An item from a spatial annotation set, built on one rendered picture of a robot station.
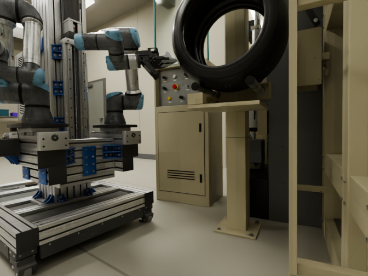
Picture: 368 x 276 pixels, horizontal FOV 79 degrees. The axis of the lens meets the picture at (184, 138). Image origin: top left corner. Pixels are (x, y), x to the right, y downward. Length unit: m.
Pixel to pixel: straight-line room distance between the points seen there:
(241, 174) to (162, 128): 0.94
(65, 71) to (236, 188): 1.31
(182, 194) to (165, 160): 0.35
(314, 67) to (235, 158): 0.67
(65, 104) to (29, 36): 0.41
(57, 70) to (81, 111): 0.29
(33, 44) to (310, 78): 1.43
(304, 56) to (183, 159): 1.22
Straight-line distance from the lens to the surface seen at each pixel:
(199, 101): 1.19
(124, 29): 1.58
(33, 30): 1.46
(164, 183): 2.19
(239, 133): 1.49
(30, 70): 1.31
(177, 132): 2.05
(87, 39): 1.22
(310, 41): 1.46
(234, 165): 1.52
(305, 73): 1.42
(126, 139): 1.50
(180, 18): 1.34
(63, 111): 1.63
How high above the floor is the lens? 0.67
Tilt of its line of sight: 2 degrees down
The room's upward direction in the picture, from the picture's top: 1 degrees counter-clockwise
